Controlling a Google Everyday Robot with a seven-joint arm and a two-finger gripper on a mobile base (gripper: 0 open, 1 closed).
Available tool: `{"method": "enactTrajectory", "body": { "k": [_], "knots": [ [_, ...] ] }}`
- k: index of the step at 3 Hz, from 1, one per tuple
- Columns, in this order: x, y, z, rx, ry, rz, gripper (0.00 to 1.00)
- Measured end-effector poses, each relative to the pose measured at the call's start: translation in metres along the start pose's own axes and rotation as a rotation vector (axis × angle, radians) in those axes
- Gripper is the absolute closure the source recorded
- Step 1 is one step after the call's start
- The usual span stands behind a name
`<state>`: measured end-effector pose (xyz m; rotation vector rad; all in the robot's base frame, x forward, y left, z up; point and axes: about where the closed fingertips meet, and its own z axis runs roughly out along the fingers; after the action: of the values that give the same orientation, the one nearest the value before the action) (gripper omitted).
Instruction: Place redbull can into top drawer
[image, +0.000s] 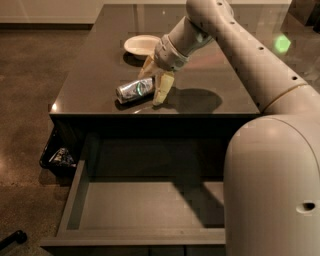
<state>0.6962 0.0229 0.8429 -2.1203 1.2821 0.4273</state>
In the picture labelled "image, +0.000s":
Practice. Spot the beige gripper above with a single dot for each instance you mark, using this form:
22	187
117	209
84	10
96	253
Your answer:
167	54

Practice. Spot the silver blue redbull can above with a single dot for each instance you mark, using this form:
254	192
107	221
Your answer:
135	90

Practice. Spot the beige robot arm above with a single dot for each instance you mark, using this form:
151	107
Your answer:
272	165

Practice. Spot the grey open top drawer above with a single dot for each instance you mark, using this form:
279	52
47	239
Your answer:
144	197

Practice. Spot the white ceramic bowl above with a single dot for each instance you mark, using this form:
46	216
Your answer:
141	46

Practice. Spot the dark grey counter cabinet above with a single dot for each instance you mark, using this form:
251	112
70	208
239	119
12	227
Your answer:
207	65

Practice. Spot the black bin with trash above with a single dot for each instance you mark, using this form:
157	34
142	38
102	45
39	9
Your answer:
56	157

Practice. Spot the black cylindrical floor object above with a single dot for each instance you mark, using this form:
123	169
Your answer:
18	236

